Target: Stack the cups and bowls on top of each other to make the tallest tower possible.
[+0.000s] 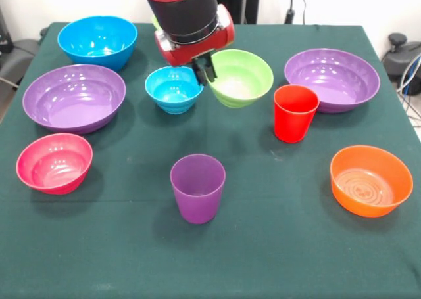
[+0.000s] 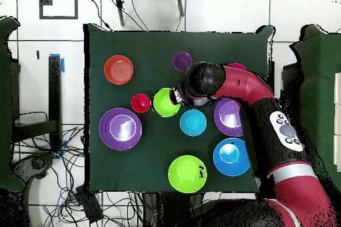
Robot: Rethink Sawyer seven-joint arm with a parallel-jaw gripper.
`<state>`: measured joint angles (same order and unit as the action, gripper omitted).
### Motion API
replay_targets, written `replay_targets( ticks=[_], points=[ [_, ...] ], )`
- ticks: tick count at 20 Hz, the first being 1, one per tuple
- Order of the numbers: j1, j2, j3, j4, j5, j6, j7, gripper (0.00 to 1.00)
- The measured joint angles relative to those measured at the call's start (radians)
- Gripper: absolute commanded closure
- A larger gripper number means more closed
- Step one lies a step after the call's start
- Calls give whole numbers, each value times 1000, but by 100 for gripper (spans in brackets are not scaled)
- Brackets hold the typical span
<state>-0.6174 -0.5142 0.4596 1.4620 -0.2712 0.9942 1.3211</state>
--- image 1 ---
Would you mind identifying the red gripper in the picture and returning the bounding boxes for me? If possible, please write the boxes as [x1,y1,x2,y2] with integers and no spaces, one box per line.
[154,3,236,86]

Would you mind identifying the small green bowl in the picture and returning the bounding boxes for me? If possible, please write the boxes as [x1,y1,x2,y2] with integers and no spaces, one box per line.
[207,49,275,109]

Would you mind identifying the purple cup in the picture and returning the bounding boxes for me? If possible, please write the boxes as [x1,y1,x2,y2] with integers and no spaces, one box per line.
[169,153,227,225]

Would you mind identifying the small blue bowl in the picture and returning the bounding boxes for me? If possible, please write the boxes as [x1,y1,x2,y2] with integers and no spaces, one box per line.
[144,65,205,115]

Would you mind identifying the red cup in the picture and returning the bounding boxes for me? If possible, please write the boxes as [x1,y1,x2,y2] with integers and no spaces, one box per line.
[273,84,320,144]

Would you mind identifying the large blue bowl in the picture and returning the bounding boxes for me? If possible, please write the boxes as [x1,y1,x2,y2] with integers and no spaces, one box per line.
[57,15,139,72]

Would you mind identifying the wide purple bowl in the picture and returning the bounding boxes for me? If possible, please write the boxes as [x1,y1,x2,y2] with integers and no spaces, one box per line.
[22,64,127,135]
[284,48,382,114]

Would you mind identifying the dark green tablecloth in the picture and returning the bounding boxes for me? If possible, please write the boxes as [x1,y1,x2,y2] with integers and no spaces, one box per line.
[0,22,421,299]

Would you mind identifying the pink bowl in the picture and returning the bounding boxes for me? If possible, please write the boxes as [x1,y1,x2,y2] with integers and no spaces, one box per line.
[15,133,94,195]

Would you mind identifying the black office chair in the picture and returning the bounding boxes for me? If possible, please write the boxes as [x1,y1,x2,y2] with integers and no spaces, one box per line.
[0,39,42,83]

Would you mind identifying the black grey machine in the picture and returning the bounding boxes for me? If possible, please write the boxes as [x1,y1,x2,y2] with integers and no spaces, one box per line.
[381,32,421,83]

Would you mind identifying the orange bowl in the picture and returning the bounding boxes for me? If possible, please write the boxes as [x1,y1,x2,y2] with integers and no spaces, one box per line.
[330,145,414,218]

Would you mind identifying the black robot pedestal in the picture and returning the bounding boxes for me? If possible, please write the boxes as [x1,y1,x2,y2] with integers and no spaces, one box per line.
[213,0,260,24]

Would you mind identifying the grey cable bundle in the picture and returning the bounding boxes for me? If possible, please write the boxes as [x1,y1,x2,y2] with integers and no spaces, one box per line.
[396,54,421,129]

